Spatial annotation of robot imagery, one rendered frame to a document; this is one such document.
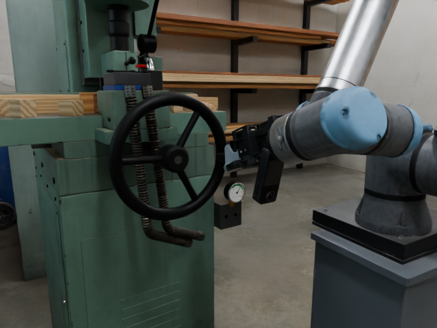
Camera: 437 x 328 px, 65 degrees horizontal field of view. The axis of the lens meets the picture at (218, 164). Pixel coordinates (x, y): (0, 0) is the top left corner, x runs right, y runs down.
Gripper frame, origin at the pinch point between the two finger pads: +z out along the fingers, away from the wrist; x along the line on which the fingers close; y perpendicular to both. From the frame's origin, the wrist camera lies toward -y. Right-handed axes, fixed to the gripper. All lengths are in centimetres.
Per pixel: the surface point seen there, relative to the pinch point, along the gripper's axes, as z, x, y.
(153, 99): -0.8, 15.9, 16.7
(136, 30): 40, 0, 56
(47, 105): 32, 32, 27
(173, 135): 10.8, 7.3, 11.6
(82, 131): 19.3, 26.8, 16.0
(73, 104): 17.5, 28.3, 22.1
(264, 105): 238, -226, 91
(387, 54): 139, -328, 114
